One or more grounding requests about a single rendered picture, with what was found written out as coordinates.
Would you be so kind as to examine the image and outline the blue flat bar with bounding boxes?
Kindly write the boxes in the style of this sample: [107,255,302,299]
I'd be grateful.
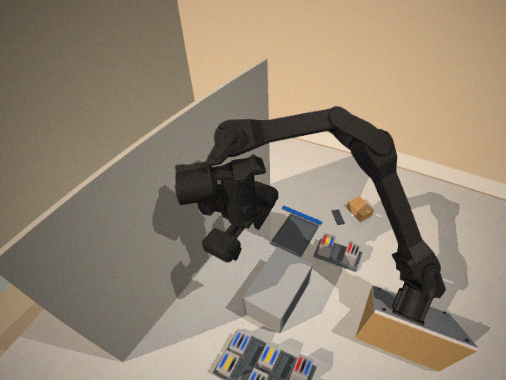
[282,206,323,224]

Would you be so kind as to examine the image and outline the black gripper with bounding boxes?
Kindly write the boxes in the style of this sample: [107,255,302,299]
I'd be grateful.
[202,181,278,263]

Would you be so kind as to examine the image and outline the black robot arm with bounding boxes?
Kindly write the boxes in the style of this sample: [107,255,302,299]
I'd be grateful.
[175,106,446,326]

